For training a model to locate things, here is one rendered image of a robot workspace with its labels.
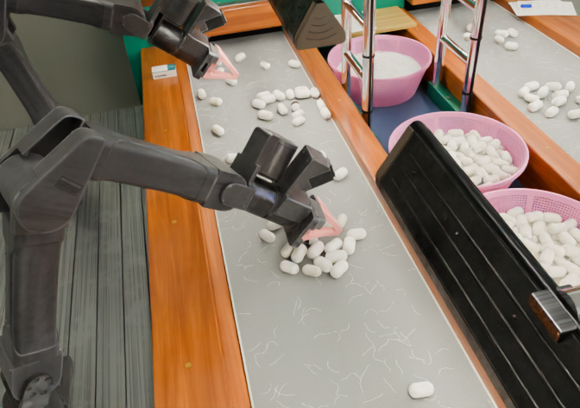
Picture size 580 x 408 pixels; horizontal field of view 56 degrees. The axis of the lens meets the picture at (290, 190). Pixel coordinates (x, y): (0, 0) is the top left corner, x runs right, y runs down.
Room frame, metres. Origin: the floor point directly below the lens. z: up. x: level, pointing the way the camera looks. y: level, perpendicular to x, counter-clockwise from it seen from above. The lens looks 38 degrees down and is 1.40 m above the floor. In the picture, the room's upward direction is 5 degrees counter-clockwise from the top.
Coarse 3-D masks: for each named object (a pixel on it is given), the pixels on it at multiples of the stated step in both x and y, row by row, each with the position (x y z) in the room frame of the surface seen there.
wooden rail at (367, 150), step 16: (304, 64) 1.33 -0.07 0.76; (320, 64) 1.31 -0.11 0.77; (320, 80) 1.22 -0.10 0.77; (336, 80) 1.21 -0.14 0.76; (320, 96) 1.18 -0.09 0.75; (336, 96) 1.14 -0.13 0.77; (336, 112) 1.06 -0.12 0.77; (352, 112) 1.06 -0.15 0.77; (352, 128) 0.99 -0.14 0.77; (368, 128) 0.99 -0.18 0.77; (352, 144) 0.93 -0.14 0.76; (368, 144) 0.93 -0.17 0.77; (368, 160) 0.87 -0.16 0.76; (368, 176) 0.84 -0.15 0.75; (384, 208) 0.75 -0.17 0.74; (416, 256) 0.61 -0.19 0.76; (432, 288) 0.55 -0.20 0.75; (448, 320) 0.49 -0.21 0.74; (464, 336) 0.45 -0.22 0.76; (480, 368) 0.41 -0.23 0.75; (496, 400) 0.36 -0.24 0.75
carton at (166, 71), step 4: (172, 64) 1.34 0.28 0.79; (152, 68) 1.33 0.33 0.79; (156, 68) 1.32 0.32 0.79; (160, 68) 1.32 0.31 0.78; (164, 68) 1.32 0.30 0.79; (168, 68) 1.32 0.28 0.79; (172, 68) 1.32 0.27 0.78; (152, 72) 1.30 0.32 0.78; (156, 72) 1.30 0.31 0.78; (160, 72) 1.31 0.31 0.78; (164, 72) 1.31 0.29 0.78; (168, 72) 1.31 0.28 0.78; (172, 72) 1.31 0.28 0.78; (156, 76) 1.30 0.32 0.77; (160, 76) 1.31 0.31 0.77; (164, 76) 1.31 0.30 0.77; (168, 76) 1.31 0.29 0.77; (172, 76) 1.31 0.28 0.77
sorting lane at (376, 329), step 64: (256, 64) 1.39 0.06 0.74; (320, 128) 1.04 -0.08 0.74; (320, 192) 0.81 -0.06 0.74; (256, 256) 0.66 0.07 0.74; (384, 256) 0.63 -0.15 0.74; (256, 320) 0.53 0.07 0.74; (320, 320) 0.52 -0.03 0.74; (384, 320) 0.51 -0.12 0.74; (256, 384) 0.42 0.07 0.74; (320, 384) 0.41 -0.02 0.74; (384, 384) 0.40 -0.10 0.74; (448, 384) 0.40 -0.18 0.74
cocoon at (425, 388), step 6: (414, 384) 0.39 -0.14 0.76; (420, 384) 0.39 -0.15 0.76; (426, 384) 0.39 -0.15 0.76; (408, 390) 0.39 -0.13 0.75; (414, 390) 0.38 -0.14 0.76; (420, 390) 0.38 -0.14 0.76; (426, 390) 0.38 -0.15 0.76; (432, 390) 0.38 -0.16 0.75; (414, 396) 0.38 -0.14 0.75; (420, 396) 0.38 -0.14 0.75; (426, 396) 0.38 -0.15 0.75
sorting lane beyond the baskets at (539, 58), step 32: (448, 32) 1.50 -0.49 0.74; (480, 64) 1.28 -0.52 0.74; (512, 64) 1.27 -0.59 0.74; (544, 64) 1.25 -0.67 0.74; (576, 64) 1.24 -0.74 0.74; (512, 96) 1.11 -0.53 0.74; (576, 96) 1.09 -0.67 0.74; (544, 128) 0.97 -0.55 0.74; (576, 128) 0.96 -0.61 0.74; (576, 160) 0.85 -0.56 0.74
